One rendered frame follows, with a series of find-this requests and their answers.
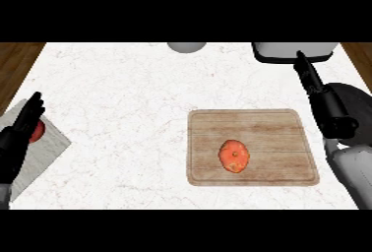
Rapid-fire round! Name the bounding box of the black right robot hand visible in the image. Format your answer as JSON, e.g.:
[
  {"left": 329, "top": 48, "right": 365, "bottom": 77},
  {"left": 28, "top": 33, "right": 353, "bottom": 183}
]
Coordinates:
[{"left": 292, "top": 50, "right": 360, "bottom": 140}]

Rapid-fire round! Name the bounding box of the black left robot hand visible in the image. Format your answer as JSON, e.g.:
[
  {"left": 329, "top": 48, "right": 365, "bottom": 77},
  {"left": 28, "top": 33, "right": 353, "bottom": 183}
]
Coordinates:
[{"left": 0, "top": 92, "right": 47, "bottom": 185}]

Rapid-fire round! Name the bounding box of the wooden cutting board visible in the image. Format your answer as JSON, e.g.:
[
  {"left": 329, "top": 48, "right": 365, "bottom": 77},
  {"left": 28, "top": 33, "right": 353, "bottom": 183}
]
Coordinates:
[{"left": 186, "top": 108, "right": 322, "bottom": 187}]

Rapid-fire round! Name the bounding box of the red round vegetable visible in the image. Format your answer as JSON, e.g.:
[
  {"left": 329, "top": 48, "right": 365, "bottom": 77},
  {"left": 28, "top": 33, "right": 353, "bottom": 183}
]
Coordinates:
[{"left": 28, "top": 119, "right": 47, "bottom": 145}]

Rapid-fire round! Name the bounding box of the white and black appliance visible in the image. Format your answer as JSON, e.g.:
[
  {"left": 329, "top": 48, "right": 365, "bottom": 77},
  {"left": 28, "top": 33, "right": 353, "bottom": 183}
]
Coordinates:
[{"left": 250, "top": 41, "right": 340, "bottom": 65}]

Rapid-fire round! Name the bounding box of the grey round bowl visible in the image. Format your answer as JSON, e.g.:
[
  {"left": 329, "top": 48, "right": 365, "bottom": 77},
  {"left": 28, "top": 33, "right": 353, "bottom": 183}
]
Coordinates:
[{"left": 167, "top": 41, "right": 208, "bottom": 54}]

